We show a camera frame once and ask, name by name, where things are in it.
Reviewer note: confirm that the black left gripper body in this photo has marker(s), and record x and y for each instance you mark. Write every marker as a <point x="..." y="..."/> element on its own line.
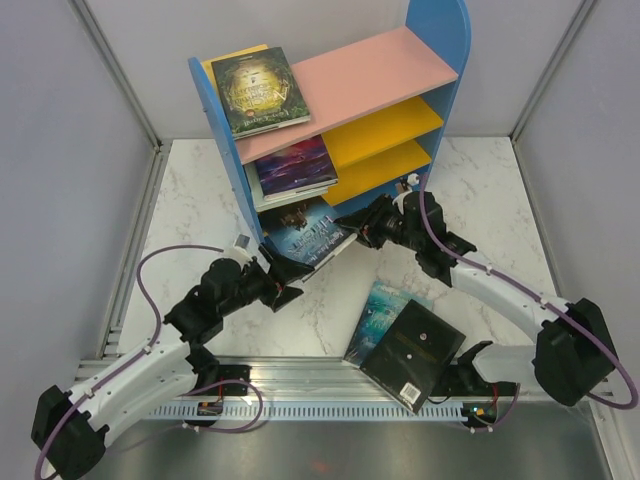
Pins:
<point x="257" y="284"/>

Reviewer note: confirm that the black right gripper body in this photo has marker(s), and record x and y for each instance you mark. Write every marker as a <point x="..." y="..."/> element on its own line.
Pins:
<point x="388" y="224"/>

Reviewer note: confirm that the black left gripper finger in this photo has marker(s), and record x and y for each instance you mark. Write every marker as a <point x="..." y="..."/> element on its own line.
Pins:
<point x="283" y="269"/>
<point x="285" y="296"/>

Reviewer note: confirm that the dark blue Wuthering Heights book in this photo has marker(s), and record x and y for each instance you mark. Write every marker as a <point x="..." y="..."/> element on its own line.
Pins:
<point x="306" y="231"/>

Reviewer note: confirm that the grey Great Gatsby book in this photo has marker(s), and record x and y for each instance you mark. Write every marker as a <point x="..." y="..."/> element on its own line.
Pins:
<point x="262" y="203"/>

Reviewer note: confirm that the purple Robinson Crusoe book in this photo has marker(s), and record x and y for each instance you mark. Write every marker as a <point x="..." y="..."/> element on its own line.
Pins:
<point x="295" y="169"/>

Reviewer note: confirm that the teal ocean cover book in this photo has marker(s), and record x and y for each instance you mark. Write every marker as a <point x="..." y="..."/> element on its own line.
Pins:
<point x="381" y="308"/>

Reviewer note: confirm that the black book with barcode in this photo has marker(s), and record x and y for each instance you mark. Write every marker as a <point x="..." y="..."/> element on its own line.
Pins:
<point x="413" y="354"/>

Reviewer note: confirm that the green Alice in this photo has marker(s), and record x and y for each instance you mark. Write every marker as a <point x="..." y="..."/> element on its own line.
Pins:
<point x="259" y="92"/>

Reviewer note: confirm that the yellow book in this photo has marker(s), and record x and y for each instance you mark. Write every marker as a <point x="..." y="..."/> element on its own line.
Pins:
<point x="207" y="63"/>

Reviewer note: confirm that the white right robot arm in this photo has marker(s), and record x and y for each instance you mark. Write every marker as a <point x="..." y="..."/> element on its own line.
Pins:
<point x="571" y="351"/>

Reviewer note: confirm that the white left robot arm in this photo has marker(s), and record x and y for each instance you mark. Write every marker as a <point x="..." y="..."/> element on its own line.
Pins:
<point x="73" y="428"/>

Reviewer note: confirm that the blue pink yellow bookshelf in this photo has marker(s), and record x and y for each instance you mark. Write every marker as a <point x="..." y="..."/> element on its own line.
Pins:
<point x="381" y="105"/>

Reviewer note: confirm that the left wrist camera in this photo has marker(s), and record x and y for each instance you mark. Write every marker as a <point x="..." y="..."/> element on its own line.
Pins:
<point x="242" y="247"/>

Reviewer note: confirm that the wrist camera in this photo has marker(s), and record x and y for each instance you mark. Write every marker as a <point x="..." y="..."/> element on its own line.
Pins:
<point x="242" y="247"/>
<point x="406" y="185"/>

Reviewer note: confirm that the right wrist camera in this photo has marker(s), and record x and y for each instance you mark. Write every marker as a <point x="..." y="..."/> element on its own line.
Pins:
<point x="406" y="185"/>

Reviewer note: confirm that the aluminium mounting rail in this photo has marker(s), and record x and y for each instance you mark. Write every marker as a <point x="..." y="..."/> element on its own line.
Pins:
<point x="290" y="378"/>

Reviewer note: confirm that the white slotted cable duct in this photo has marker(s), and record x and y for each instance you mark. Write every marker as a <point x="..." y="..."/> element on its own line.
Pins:
<point x="309" y="411"/>

